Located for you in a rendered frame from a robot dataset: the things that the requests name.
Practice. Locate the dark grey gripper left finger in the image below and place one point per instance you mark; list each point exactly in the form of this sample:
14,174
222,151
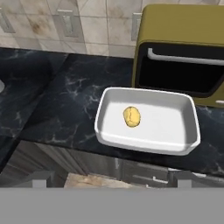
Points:
39,178

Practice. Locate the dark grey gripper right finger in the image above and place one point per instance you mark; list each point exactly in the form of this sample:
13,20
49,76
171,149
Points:
186,178

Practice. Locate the white tupperware container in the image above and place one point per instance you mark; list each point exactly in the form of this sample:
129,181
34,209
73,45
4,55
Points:
163,128

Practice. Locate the yellow potato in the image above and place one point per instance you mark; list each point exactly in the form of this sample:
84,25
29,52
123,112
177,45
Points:
132,116

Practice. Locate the grey drawer front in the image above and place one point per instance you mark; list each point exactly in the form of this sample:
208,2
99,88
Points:
140,172

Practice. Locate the grey cupboard door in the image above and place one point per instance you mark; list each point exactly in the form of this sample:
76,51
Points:
87,163

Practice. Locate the olive yellow toaster oven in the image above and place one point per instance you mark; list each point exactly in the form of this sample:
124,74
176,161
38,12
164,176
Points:
180,26

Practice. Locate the grey wall outlet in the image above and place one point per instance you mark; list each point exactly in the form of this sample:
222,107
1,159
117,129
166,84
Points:
68,24
5,22
136,26

